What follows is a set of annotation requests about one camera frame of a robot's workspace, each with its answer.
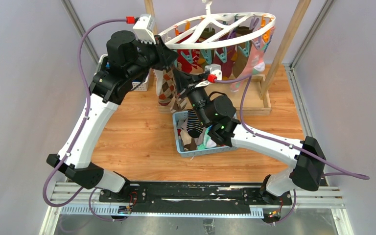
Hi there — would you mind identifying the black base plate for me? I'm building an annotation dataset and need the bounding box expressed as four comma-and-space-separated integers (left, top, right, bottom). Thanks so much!
98, 181, 293, 215

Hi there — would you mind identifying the maroon purple hanging sock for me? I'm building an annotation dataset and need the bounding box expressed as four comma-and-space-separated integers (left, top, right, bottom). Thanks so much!
212, 45, 236, 80

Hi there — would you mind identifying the brown hanging sock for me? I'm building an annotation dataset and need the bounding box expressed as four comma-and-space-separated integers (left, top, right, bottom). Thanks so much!
232, 26, 253, 78

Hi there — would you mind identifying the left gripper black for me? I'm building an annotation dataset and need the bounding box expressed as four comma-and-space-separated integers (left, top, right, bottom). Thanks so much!
127, 34, 178, 80

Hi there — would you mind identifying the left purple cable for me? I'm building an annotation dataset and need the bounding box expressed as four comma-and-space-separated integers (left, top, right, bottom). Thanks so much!
42, 19, 135, 222

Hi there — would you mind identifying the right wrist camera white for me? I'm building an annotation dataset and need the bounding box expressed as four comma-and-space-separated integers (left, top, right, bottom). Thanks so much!
195, 64, 222, 88

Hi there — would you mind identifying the brown striped sock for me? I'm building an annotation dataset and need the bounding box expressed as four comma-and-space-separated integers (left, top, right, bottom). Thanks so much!
170, 91, 188, 113

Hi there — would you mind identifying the pink hanging sock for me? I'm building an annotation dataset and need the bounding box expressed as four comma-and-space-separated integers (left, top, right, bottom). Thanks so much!
234, 36, 268, 78

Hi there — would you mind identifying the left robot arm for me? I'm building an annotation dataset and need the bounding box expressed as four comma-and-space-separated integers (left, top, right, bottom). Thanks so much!
47, 30, 178, 202

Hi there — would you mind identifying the white plastic basket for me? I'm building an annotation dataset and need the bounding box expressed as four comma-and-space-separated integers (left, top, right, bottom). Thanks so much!
94, 54, 150, 92

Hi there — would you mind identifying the grey sock in basket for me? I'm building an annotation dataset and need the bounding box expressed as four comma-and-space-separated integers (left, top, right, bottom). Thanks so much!
177, 118, 198, 151

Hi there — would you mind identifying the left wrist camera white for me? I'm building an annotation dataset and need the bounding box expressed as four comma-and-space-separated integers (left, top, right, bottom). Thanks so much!
133, 14, 156, 45

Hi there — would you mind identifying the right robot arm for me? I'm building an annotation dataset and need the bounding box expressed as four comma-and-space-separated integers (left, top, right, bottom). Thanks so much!
172, 69, 326, 204

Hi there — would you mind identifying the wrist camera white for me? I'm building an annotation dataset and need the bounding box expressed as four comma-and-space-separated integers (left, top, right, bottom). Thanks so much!
195, 64, 222, 88
133, 14, 156, 45

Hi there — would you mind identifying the white oval clip hanger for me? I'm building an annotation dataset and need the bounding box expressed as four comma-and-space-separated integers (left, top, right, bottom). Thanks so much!
159, 0, 276, 50

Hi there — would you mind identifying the olive striped hanging sock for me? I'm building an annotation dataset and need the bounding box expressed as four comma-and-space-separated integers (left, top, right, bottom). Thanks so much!
197, 27, 215, 70

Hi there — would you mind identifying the purple cable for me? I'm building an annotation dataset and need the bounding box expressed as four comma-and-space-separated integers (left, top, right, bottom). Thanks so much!
42, 19, 135, 222
215, 74, 370, 224

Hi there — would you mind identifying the red hanging sock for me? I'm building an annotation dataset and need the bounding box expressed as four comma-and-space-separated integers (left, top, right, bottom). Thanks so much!
177, 49, 203, 74

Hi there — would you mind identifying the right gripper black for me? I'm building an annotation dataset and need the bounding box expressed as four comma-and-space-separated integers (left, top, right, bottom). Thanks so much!
172, 70, 209, 127

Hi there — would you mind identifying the black striped sock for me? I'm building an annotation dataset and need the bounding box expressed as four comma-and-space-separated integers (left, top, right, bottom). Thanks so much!
186, 110, 205, 139

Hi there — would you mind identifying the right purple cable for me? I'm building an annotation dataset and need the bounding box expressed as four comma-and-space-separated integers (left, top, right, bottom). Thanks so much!
215, 74, 370, 224

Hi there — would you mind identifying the teal white sock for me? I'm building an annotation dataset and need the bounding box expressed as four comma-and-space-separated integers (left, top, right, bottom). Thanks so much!
195, 129, 218, 150

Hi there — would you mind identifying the wooden hanger rack frame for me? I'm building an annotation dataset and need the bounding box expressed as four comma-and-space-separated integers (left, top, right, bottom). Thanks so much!
144, 0, 312, 116

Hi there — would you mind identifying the blue sock basket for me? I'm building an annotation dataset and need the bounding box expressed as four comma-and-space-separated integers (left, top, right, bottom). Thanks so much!
172, 111, 237, 158

